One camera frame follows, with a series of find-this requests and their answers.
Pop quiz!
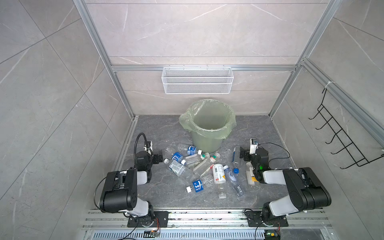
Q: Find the clear bottle blue cap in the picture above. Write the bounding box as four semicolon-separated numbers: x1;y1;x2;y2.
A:
224;165;244;197

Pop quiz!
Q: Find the square bottle blue red label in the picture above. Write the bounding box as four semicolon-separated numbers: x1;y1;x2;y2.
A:
232;146;242;175

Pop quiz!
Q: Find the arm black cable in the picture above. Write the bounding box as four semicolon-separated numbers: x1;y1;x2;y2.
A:
257;142;291;169
133;132;148;169

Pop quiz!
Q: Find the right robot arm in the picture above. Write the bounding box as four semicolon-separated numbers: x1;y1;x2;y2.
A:
233;146;332;227

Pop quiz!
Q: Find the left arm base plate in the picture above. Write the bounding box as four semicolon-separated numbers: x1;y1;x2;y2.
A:
127;211;169;228

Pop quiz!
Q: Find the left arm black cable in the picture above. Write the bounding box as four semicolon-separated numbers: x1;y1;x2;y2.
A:
133;132;148;169

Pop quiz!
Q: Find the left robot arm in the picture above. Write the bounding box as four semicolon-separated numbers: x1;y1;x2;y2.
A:
96;150;163;221

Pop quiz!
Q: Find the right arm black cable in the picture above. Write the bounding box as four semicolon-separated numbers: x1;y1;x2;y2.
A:
257;142;291;169

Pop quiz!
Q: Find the black wire hook rack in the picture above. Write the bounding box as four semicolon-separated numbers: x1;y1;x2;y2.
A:
308;88;384;170

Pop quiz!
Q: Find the clear bottle blue label top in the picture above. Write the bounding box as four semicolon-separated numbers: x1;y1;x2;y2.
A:
177;143;202;156

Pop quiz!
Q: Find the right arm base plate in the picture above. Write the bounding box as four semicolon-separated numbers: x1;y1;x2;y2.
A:
244;209;289;227

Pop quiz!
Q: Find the white wire mesh basket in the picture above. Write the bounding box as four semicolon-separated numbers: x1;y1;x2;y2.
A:
162;67;234;95

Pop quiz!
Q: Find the green bin with bag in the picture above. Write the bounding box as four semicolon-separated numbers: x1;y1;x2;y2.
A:
179;99;237;153

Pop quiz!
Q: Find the clear bottle green ring cap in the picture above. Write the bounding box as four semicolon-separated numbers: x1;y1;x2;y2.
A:
185;153;210;169

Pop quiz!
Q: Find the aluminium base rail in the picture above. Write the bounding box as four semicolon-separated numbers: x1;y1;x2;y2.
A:
76;209;338;240

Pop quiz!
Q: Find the clear bottle blue label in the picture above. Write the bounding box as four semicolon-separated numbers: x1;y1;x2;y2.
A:
186;175;215;193
177;143;202;156
163;146;187;166

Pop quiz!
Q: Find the clear bottle white label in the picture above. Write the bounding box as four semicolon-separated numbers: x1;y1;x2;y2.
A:
163;159;196;182

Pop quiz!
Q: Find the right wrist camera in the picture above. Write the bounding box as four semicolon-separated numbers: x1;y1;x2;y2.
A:
250;138;259;155

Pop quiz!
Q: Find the white labelled opaque bottle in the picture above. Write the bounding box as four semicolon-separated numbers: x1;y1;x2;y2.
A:
212;164;226;184

